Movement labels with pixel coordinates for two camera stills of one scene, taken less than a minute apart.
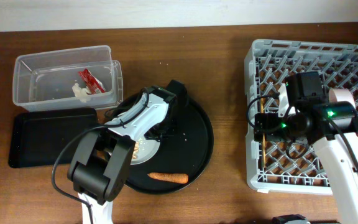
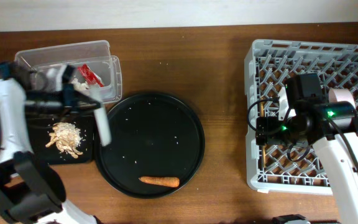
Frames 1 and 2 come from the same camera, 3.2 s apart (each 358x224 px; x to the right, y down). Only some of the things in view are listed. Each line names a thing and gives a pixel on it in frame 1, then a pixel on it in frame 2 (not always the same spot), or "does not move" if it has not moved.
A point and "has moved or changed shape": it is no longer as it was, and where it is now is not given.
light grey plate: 144,150 to 101,117
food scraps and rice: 136,150 to 67,137
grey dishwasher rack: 271,167 does not move
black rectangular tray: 46,139 does not move
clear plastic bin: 74,78 does not move
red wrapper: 92,83 has moved or changed shape
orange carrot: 170,177 to 168,182
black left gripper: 175,130 to 68,99
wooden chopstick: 264,150 does not move
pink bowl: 341,94 does not move
